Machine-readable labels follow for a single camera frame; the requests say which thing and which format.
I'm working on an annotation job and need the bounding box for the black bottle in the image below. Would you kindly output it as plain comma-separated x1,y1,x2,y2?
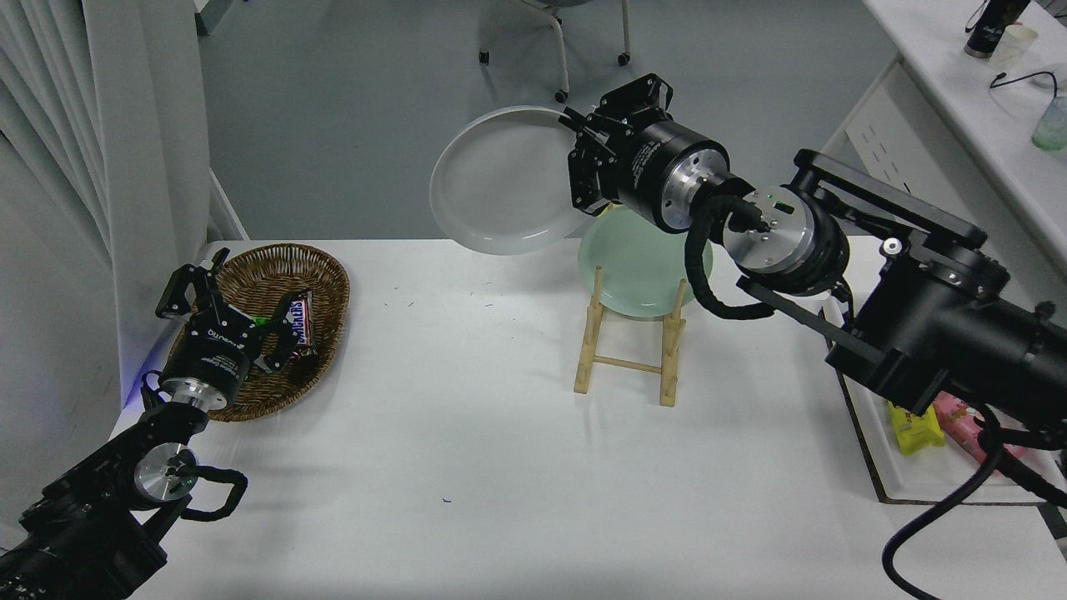
964,0,1030,59

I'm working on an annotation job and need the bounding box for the white paper cup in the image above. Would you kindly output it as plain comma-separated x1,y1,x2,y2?
989,23,1039,69

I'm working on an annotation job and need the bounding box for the white rectangular tray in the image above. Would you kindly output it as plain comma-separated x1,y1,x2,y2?
821,296,1067,506

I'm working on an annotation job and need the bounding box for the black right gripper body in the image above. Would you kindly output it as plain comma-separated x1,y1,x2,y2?
611,119,711,233

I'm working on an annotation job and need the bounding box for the white wheeled desk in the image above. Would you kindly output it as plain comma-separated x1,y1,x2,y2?
775,0,1067,359

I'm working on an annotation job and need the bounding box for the wheeled office chair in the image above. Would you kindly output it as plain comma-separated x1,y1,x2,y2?
478,0,632,104

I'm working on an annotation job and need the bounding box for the brown wicker basket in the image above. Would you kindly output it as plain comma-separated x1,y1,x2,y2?
163,243,351,423

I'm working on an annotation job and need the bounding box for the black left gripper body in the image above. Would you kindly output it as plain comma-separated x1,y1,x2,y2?
163,307,264,394

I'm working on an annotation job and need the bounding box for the white curtain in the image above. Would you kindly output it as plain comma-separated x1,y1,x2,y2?
0,0,211,526

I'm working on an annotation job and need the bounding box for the yellow snack packet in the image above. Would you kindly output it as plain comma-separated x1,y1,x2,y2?
888,402,947,457

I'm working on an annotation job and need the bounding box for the mint green round plate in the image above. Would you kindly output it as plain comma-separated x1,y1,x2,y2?
578,204,714,320

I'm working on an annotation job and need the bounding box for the grey round plate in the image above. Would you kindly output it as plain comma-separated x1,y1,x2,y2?
429,106,597,256

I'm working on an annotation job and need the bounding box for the brown Snickers bar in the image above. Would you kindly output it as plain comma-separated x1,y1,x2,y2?
286,290,318,358

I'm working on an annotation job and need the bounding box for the wooden plate rack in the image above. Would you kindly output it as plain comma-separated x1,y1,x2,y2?
574,267,689,408

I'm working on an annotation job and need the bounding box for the black cable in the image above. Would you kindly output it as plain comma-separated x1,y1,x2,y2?
989,70,1059,99

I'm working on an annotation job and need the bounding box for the pink snack packet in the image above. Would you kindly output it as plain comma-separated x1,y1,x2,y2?
932,392,1023,464

